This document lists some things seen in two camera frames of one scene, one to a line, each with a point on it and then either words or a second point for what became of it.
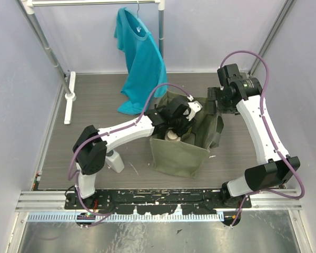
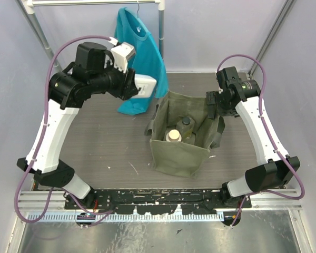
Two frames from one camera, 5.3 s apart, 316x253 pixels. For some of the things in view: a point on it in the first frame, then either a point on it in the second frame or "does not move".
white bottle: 114,159 -> 147,84
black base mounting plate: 154,201 does not move
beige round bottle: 170,136 does not move
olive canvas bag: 172,156 does not move
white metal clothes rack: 69,81 does not move
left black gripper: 181,125 -> 130,85
